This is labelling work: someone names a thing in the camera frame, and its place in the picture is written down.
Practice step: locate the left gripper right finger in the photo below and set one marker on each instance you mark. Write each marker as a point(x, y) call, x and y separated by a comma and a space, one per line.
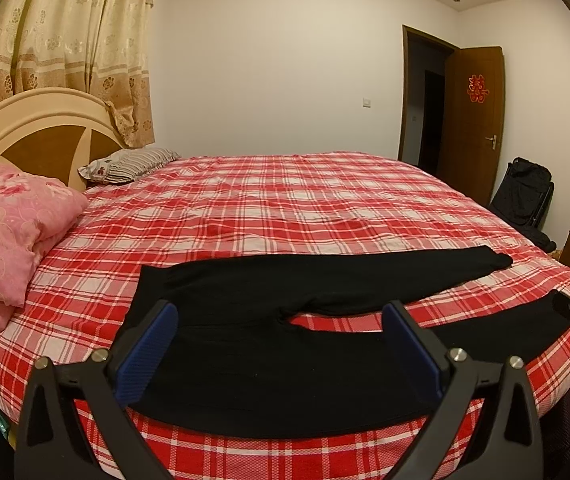
point(507, 440)

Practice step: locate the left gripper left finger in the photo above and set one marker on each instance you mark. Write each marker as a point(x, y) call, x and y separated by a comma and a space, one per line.
point(52, 443)

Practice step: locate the black pants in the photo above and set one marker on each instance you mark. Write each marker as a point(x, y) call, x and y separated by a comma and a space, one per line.
point(283, 346)

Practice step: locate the black bag on chair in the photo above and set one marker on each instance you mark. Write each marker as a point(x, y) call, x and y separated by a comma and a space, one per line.
point(523, 198)

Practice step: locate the pink pillow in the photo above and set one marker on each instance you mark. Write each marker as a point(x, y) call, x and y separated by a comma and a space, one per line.
point(35, 214)

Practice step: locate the red door decoration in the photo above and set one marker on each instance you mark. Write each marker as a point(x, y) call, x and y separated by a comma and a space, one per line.
point(476, 90)

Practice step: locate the brown wooden door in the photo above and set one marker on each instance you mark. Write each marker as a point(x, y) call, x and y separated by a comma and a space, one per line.
point(466, 161)

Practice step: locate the striped grey pillow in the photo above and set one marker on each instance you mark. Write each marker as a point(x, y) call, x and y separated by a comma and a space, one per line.
point(127, 165)

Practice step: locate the red plaid bed sheet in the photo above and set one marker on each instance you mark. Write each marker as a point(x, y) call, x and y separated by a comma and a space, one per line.
point(209, 207)

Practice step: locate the cream wooden headboard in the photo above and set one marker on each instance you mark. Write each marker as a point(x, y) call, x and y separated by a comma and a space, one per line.
point(52, 132)

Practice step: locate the beige floral curtain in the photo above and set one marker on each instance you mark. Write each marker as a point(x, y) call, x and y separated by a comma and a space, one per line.
point(98, 47)

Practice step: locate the metal door handle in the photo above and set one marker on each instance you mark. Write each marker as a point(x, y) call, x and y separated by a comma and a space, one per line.
point(494, 142)

